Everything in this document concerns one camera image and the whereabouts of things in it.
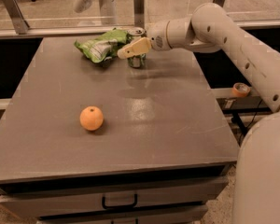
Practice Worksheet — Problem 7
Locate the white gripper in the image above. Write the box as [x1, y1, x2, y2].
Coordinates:
[118, 21, 170, 59]

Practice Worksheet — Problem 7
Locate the green soda can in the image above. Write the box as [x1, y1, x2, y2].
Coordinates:
[127, 27, 146, 68]

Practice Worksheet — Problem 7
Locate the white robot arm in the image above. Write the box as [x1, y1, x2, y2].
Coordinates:
[148, 3, 280, 224]

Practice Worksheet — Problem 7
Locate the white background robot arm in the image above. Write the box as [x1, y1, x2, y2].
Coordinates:
[74, 0, 151, 63]

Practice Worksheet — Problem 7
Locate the green rice chip bag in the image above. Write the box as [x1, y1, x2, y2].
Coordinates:
[74, 29, 132, 63]

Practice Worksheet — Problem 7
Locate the orange fruit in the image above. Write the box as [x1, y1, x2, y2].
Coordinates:
[79, 106, 104, 131]

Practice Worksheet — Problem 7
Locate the orange tape roll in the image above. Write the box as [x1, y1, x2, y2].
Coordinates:
[232, 82, 251, 97]

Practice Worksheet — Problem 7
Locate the upper grey drawer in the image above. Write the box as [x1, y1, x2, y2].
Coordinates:
[0, 176, 228, 217]

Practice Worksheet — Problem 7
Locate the grey drawer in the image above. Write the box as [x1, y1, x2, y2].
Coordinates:
[0, 176, 228, 217]
[36, 205, 207, 224]

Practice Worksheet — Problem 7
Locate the lower grey drawer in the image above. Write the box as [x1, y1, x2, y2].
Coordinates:
[36, 205, 207, 224]

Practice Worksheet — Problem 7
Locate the middle metal railing bracket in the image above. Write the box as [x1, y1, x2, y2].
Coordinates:
[133, 0, 145, 28]

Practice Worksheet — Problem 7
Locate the black table leg frame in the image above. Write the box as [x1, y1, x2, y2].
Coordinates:
[231, 112, 248, 136]

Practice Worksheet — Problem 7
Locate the left metal railing bracket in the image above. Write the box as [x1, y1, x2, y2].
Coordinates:
[2, 0, 30, 35]

